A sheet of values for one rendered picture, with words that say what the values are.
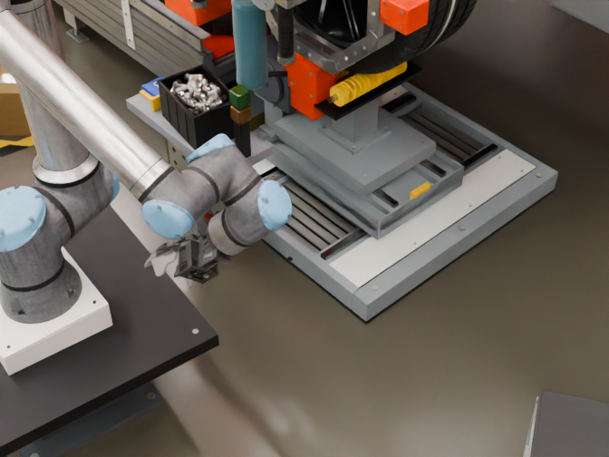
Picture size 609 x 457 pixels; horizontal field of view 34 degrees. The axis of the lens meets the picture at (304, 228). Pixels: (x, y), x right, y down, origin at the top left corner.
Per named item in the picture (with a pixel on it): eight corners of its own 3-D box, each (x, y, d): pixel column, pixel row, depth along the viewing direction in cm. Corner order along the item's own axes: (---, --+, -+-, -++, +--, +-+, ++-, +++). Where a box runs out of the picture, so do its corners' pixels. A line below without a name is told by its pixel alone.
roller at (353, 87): (413, 72, 281) (414, 53, 278) (336, 114, 267) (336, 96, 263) (399, 63, 285) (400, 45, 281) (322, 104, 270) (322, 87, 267)
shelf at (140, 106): (273, 154, 265) (273, 145, 263) (222, 182, 257) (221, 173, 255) (176, 84, 289) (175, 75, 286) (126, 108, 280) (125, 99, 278)
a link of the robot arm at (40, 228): (-17, 274, 229) (-42, 216, 218) (35, 228, 239) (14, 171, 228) (30, 296, 223) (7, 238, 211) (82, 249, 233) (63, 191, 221)
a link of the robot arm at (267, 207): (272, 168, 197) (304, 206, 199) (231, 195, 205) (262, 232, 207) (253, 190, 190) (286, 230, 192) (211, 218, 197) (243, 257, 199)
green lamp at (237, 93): (251, 103, 248) (250, 90, 245) (238, 110, 246) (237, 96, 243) (241, 96, 250) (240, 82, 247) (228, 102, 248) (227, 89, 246)
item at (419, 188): (461, 188, 306) (465, 162, 299) (377, 243, 289) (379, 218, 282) (348, 114, 333) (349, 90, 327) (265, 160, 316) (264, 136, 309)
